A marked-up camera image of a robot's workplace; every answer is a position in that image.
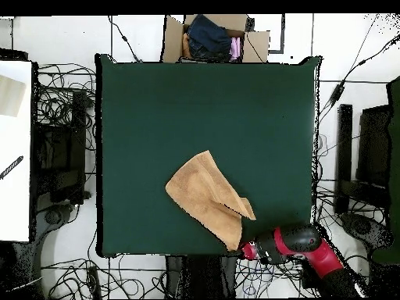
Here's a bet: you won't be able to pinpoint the tan terry towel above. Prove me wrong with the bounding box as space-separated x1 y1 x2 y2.
164 149 257 252

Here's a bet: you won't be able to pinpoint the black flat device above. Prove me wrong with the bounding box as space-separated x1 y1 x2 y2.
0 48 29 62

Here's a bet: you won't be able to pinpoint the black power strip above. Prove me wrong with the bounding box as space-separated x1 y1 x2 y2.
86 265 102 299

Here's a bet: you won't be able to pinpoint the dark green table cloth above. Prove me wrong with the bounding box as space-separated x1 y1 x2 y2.
95 53 323 259

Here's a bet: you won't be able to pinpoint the pink garment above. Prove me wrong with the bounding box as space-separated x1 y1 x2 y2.
229 36 243 62

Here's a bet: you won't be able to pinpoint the tan garment in box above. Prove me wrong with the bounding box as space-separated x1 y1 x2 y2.
181 32 193 59

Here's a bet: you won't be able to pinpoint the dark blue jeans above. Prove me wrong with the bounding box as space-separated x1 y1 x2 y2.
186 14 233 62

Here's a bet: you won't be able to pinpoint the open cardboard box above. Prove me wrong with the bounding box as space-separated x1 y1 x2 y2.
160 13 271 64

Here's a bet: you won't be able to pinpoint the white desk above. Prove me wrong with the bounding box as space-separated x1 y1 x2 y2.
0 60 34 243

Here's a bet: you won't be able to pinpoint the beige paper sheet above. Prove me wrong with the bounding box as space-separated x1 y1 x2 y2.
0 74 27 118

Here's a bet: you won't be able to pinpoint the tangle of black cables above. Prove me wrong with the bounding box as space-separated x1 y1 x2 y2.
235 254 371 298
35 62 97 151
40 254 168 299

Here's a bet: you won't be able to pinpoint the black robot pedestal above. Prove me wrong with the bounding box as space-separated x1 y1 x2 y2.
165 255 238 299

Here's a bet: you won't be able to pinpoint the black cable with adapter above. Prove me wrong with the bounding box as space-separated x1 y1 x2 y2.
318 33 400 126

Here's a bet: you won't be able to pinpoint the black metal frame piece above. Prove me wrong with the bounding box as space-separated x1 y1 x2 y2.
267 13 286 55

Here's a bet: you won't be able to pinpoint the black cable with inline plug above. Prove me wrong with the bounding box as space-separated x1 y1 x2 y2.
107 15 143 63

